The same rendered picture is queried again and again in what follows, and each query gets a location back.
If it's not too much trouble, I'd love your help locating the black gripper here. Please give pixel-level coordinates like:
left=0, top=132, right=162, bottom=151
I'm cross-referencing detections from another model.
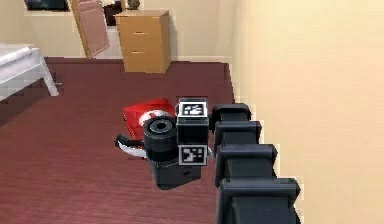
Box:
left=114, top=115, right=202, bottom=191

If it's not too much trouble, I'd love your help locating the red first-aid kit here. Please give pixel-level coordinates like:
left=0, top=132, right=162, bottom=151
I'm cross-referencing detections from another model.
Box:
left=121, top=97, right=178, bottom=141

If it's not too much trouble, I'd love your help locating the light wooden chest of drawers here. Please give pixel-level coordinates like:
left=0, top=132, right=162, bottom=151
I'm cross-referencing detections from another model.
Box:
left=115, top=9, right=172, bottom=74

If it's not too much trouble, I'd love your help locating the pink room door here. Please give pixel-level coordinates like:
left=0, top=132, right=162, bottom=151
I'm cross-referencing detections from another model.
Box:
left=69, top=0, right=111, bottom=60

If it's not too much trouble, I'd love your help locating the white bed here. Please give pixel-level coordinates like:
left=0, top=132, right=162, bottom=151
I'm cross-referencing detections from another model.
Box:
left=0, top=43, right=60, bottom=102

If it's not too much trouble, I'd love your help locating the dark round ornament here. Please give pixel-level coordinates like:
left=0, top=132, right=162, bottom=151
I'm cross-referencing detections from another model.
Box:
left=126, top=0, right=142, bottom=11

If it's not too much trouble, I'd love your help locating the dark window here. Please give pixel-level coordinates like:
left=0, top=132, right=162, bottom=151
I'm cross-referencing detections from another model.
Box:
left=23, top=0, right=71, bottom=12

